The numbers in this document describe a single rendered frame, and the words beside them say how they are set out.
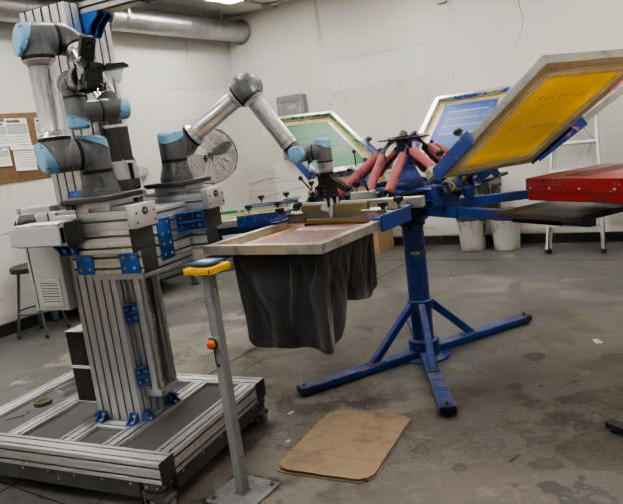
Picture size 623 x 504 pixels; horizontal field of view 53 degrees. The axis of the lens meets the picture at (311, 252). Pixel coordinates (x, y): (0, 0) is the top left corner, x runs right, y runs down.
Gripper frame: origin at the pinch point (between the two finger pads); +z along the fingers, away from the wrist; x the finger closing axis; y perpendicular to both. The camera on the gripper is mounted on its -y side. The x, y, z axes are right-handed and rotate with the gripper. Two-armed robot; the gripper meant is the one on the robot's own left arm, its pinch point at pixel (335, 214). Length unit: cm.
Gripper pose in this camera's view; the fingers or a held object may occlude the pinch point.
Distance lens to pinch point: 293.8
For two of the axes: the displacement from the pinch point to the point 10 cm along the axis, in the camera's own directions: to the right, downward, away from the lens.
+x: -5.3, 2.2, -8.2
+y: -8.4, 0.1, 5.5
